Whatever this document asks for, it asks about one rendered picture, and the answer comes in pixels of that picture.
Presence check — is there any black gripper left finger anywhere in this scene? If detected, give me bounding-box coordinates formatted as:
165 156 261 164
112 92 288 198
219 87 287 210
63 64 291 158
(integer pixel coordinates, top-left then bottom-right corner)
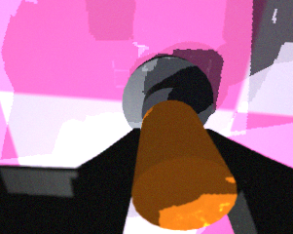
0 128 141 234

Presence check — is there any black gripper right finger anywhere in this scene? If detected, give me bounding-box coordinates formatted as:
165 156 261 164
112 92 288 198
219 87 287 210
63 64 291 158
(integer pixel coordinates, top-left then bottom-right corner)
205 129 293 234

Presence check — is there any orange knob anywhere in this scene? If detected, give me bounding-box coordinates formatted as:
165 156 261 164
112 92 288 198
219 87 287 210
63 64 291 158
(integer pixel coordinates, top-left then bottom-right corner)
131 100 238 231

